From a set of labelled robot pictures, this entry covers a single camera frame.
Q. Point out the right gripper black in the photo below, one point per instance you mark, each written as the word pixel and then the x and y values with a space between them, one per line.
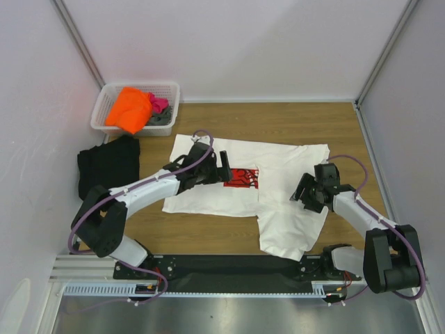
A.
pixel 305 192

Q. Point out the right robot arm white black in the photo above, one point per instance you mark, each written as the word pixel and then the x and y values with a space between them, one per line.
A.
pixel 391 260

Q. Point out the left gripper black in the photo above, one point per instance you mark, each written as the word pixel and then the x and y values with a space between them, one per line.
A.
pixel 220 174

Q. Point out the aluminium frame rail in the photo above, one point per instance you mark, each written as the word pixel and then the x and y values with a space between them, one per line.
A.
pixel 82 268

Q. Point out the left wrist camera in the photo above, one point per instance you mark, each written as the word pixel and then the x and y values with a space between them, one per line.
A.
pixel 201 139

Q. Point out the orange t-shirt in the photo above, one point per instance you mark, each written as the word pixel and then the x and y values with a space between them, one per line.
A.
pixel 131 110

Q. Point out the grey t-shirt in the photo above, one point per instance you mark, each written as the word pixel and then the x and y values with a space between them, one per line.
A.
pixel 161 119

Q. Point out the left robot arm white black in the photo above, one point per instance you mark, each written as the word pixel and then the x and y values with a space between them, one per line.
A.
pixel 100 221

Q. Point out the white slotted cable duct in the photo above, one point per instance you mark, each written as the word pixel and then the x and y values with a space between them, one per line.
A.
pixel 110 289

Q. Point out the pink t-shirt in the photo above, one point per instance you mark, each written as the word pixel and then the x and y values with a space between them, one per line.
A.
pixel 158 104

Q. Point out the white Coca-Cola t-shirt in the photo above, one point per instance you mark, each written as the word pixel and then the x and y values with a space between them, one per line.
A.
pixel 265 176

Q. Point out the white plastic basket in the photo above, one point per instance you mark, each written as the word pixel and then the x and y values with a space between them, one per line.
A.
pixel 164 89

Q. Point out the black folded t-shirt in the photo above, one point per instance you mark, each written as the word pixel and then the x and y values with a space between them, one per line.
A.
pixel 110 165

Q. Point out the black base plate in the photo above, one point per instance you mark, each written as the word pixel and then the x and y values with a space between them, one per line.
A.
pixel 247 274

